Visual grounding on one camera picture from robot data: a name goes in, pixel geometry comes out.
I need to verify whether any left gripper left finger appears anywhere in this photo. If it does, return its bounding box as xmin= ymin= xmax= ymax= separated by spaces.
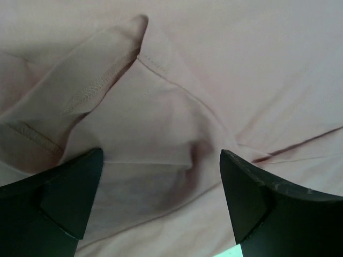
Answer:
xmin=1 ymin=148 xmax=103 ymax=257

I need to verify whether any pink t shirt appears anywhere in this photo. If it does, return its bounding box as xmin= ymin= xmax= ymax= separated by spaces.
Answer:
xmin=1 ymin=1 xmax=342 ymax=256

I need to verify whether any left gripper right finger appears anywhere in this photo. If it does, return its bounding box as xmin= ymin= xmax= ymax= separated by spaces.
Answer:
xmin=220 ymin=150 xmax=342 ymax=256

